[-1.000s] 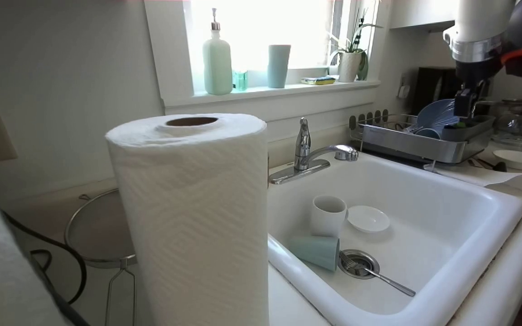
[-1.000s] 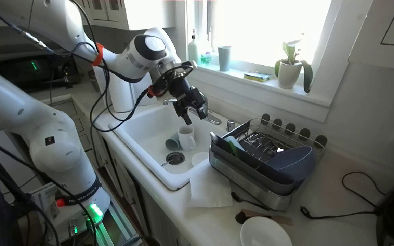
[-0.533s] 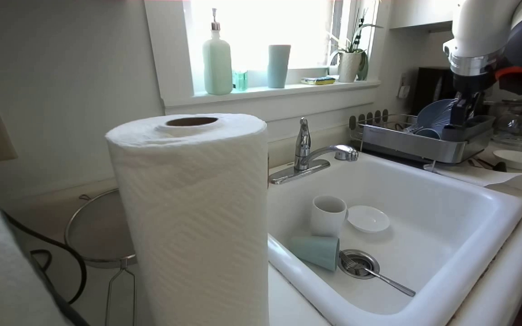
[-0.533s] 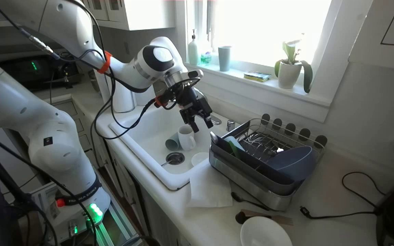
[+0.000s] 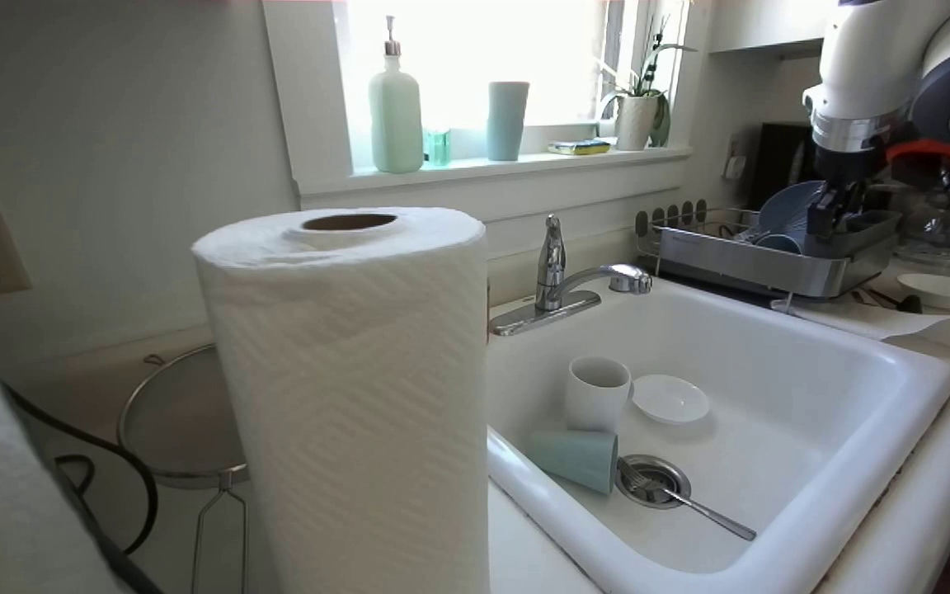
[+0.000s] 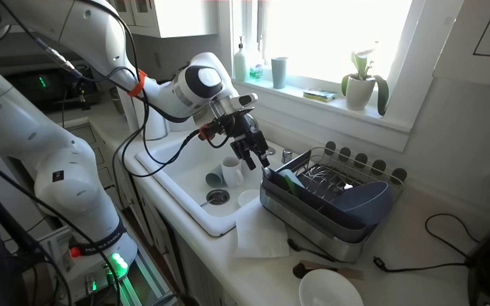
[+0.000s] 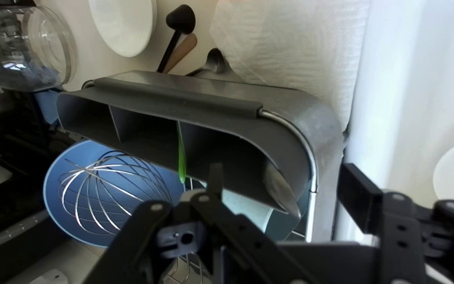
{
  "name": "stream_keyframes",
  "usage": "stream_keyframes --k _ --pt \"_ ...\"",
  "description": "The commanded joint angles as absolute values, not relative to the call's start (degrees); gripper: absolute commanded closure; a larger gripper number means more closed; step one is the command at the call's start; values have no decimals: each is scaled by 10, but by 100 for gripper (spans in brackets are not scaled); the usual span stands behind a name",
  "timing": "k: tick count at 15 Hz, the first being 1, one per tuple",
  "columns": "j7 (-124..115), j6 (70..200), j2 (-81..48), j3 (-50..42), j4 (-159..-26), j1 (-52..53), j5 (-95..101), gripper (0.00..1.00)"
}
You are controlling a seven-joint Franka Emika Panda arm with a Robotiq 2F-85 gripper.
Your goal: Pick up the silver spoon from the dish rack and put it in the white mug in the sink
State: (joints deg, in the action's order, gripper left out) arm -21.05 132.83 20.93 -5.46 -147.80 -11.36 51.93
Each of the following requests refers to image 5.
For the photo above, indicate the teal cup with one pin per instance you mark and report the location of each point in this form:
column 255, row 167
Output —
column 576, row 458

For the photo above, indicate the metal mesh strainer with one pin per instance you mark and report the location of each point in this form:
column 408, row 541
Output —
column 182, row 421

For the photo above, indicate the pale green soap dispenser bottle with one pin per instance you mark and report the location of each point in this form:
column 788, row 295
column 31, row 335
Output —
column 396, row 115

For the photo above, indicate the white sink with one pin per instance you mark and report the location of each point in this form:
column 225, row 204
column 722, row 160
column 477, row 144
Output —
column 755, row 429

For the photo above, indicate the white paper towel roll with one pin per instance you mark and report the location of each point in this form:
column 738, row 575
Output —
column 351, row 396

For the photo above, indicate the blue plate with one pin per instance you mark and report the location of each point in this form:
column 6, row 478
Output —
column 784, row 206

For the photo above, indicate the white mug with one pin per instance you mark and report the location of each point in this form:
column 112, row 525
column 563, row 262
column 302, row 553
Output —
column 597, row 396

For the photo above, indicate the yellow sponge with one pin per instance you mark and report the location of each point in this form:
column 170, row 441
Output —
column 579, row 148

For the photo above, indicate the black appliance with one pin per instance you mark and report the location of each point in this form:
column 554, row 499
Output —
column 780, row 161

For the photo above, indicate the potted plant in white pot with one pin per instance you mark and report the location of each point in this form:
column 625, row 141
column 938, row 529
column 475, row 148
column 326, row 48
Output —
column 638, row 115

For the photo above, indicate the white bowl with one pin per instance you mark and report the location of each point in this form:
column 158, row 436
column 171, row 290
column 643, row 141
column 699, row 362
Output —
column 947, row 290

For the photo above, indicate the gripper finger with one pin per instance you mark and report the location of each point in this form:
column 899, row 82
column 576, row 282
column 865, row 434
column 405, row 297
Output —
column 821, row 219
column 853, row 202

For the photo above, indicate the black spoon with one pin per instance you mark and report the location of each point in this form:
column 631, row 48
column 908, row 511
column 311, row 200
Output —
column 895, row 300

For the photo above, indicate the small green glass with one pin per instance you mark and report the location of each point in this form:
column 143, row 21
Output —
column 437, row 147

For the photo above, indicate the white wall cabinet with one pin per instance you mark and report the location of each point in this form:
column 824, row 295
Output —
column 764, row 23

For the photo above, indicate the silver fork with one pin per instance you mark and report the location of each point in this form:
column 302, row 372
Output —
column 693, row 502

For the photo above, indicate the small white plate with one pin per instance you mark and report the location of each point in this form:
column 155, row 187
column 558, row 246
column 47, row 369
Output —
column 670, row 398

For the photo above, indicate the teal tumbler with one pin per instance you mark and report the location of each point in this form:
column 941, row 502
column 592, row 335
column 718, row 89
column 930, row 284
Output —
column 507, row 120

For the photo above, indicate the clear glass jar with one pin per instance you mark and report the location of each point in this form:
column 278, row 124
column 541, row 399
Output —
column 937, row 231

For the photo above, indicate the metal dish rack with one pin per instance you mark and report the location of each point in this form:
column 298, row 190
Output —
column 759, row 260

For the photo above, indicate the white cloth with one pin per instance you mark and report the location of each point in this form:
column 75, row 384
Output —
column 5, row 495

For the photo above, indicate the blue bowl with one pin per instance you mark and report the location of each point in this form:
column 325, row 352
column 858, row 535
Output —
column 780, row 243

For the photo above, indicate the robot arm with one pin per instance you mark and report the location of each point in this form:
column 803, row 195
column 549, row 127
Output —
column 871, row 58

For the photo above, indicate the white dish mat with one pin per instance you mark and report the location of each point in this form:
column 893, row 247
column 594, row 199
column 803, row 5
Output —
column 879, row 322

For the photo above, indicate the chrome tap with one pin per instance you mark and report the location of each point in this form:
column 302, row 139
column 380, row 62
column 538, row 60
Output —
column 562, row 280

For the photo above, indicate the white wall socket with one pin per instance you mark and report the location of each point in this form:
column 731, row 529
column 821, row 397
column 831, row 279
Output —
column 735, row 167

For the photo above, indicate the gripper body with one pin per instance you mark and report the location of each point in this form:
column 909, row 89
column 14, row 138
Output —
column 848, row 169

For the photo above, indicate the window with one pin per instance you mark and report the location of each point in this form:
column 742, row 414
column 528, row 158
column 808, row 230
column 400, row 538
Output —
column 475, row 74

